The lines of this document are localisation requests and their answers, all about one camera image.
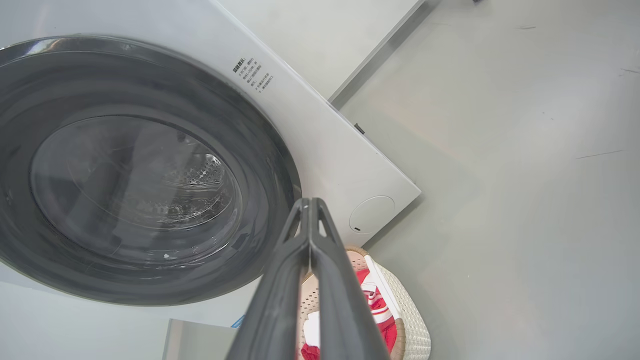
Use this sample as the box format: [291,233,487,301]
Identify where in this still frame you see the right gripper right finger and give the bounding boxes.
[310,197,391,360]

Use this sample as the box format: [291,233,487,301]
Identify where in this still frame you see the white perforated laundry basket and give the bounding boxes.
[297,245,432,360]

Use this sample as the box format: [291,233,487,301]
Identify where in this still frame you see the black round washer door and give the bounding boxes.
[0,35,303,307]

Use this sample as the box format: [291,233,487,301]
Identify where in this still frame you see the red striped garment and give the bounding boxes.
[300,267,398,360]

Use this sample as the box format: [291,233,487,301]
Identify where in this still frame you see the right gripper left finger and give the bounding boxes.
[226,198,313,360]

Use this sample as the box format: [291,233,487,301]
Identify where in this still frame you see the black text sticker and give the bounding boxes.
[231,57,275,94]

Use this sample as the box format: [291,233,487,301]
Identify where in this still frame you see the round white filter cover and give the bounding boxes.
[348,195,396,235]

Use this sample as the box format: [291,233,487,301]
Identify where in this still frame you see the white front-load washing machine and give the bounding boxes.
[0,0,422,328]

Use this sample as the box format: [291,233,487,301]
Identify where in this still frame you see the white garment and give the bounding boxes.
[303,310,321,349]

